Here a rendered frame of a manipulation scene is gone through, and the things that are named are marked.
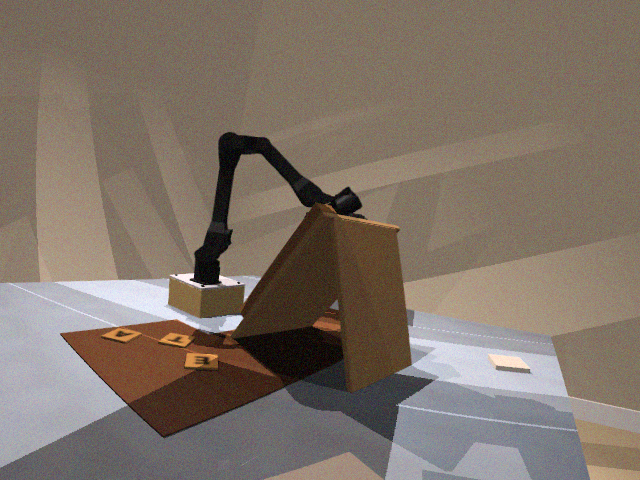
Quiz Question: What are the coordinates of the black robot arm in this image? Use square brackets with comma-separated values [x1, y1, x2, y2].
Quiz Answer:
[190, 132, 368, 285]

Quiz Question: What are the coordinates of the cream flat square tile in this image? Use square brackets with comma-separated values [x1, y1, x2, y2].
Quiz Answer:
[487, 354, 530, 373]

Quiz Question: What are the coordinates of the orange letter tile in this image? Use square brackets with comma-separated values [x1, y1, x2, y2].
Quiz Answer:
[158, 333, 195, 348]
[101, 328, 142, 343]
[184, 353, 218, 370]

